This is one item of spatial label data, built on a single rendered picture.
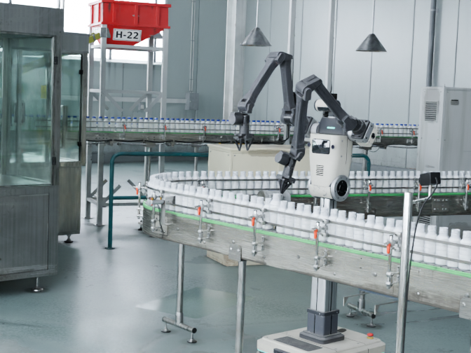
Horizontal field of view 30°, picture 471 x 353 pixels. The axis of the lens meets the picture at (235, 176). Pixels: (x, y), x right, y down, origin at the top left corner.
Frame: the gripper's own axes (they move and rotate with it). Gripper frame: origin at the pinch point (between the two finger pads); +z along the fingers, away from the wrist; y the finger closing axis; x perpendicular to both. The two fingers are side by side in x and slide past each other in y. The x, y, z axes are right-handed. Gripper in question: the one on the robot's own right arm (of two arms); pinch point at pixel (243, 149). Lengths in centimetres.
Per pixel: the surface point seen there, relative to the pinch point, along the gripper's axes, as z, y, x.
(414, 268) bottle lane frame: 42, 21, 140
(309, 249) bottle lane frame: 44, 21, 75
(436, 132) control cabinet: 7, -517, -238
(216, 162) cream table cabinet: 41, -240, -305
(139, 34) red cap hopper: -96, -305, -541
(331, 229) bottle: 32, 18, 86
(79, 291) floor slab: 142, -50, -254
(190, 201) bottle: 32.3, 18.2, -24.3
